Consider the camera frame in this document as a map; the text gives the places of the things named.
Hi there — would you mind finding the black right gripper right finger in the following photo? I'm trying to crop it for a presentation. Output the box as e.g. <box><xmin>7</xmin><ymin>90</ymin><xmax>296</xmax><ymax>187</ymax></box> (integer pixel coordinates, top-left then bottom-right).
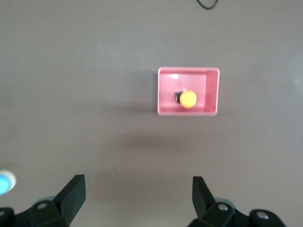
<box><xmin>188</xmin><ymin>176</ymin><xmax>237</xmax><ymax>227</ymax></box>

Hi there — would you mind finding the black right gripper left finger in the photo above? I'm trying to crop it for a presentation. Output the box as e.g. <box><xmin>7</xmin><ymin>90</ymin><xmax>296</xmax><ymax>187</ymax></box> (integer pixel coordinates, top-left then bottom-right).
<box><xmin>14</xmin><ymin>175</ymin><xmax>86</xmax><ymax>227</ymax></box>

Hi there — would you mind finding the yellow push button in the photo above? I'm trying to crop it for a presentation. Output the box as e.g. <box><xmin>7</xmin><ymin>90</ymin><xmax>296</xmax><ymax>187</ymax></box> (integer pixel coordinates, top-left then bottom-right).
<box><xmin>175</xmin><ymin>89</ymin><xmax>197</xmax><ymax>109</ymax></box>

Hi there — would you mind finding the blue topped round bell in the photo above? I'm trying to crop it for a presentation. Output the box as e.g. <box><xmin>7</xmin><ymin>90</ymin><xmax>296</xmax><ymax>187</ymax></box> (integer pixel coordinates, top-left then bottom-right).
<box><xmin>0</xmin><ymin>170</ymin><xmax>17</xmax><ymax>196</ymax></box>

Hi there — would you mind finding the pink plastic box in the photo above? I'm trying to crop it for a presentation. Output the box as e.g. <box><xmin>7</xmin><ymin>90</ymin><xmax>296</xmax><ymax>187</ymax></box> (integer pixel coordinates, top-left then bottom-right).
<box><xmin>157</xmin><ymin>67</ymin><xmax>221</xmax><ymax>117</ymax></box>

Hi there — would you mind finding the black looped cable with plug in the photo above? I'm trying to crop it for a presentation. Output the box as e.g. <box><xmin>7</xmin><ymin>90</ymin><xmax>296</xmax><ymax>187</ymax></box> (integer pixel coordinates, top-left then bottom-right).
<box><xmin>196</xmin><ymin>0</ymin><xmax>219</xmax><ymax>10</ymax></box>

